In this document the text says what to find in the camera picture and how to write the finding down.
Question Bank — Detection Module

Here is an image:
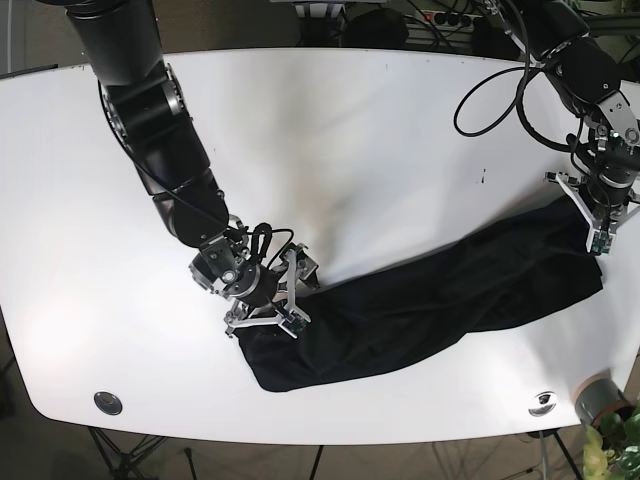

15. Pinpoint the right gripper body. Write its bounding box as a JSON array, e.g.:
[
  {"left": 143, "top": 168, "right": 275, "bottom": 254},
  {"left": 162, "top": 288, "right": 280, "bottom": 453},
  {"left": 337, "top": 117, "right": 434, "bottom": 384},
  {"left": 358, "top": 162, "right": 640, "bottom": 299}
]
[{"left": 190, "top": 235, "right": 319, "bottom": 338}]

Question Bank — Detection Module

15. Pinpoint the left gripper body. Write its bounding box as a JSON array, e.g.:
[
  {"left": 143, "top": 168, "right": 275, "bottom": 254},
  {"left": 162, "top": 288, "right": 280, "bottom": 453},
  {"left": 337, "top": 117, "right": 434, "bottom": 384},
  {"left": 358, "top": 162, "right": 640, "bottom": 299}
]
[{"left": 545, "top": 140, "right": 639, "bottom": 256}]

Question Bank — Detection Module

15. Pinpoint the black T-shirt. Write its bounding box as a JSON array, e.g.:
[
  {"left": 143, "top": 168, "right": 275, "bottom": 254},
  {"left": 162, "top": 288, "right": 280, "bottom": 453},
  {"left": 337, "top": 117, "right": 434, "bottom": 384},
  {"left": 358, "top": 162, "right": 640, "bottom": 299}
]
[{"left": 237, "top": 197, "right": 603, "bottom": 393}]

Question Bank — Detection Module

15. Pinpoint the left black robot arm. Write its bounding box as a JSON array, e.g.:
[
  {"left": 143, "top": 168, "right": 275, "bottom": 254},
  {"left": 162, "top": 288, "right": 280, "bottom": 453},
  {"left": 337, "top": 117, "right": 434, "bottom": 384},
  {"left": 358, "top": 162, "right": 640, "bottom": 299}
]
[{"left": 485, "top": 1, "right": 639, "bottom": 255}]

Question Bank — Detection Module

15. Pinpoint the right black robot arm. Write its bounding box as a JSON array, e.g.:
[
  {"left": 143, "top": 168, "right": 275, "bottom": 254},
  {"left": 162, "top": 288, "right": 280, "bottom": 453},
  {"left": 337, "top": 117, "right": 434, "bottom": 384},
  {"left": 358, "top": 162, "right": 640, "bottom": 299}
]
[{"left": 63, "top": 1, "right": 317, "bottom": 337}]

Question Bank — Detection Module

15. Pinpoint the left metal table grommet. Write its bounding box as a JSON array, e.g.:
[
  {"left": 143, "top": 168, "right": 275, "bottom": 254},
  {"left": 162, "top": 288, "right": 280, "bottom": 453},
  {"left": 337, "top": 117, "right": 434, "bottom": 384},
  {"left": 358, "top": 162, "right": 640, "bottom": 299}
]
[{"left": 93, "top": 391, "right": 123, "bottom": 416}]

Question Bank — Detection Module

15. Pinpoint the metal table grommet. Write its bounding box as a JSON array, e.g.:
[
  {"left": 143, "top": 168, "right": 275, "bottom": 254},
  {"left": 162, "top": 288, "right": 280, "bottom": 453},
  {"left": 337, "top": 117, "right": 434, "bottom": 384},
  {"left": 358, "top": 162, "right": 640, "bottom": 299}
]
[
  {"left": 527, "top": 391, "right": 557, "bottom": 418},
  {"left": 93, "top": 391, "right": 123, "bottom": 416}
]

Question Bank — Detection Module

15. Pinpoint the grey plant pot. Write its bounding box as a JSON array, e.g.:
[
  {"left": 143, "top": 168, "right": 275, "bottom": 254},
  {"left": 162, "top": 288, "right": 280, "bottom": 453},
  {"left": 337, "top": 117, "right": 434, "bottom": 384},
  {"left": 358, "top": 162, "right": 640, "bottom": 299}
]
[{"left": 572, "top": 371, "right": 634, "bottom": 427}]

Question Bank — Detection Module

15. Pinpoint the right metal table grommet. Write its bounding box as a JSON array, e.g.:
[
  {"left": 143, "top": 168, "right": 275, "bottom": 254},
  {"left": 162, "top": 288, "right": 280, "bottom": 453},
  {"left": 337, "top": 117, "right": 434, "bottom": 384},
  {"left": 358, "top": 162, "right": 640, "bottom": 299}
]
[{"left": 527, "top": 391, "right": 557, "bottom": 418}]

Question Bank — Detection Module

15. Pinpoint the green plant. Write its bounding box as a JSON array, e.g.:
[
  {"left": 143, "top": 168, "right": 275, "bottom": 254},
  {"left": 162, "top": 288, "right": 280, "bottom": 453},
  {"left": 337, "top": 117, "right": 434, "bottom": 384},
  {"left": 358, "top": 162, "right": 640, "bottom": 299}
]
[{"left": 583, "top": 405, "right": 639, "bottom": 480}]

